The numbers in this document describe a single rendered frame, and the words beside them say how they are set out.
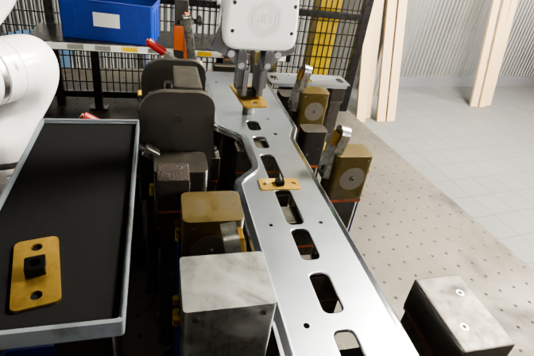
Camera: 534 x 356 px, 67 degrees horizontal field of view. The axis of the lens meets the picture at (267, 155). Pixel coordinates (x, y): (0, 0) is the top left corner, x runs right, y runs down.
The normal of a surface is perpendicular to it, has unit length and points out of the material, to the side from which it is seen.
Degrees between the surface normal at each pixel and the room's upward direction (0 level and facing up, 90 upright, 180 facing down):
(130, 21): 90
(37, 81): 99
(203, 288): 0
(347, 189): 90
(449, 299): 0
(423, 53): 90
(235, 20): 88
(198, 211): 0
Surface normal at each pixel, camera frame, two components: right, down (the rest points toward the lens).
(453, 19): 0.34, 0.51
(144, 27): 0.07, 0.52
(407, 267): 0.13, -0.85
